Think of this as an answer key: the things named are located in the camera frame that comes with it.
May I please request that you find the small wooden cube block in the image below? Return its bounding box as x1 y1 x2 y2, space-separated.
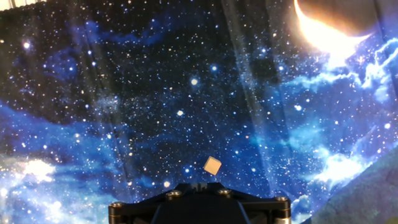
203 156 223 176

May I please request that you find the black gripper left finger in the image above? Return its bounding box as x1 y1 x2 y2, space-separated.
108 182 200 224

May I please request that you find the galaxy landscape print tablecloth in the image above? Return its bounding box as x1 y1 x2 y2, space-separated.
0 0 398 224

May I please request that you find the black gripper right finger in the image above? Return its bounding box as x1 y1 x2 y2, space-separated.
198 182 292 224

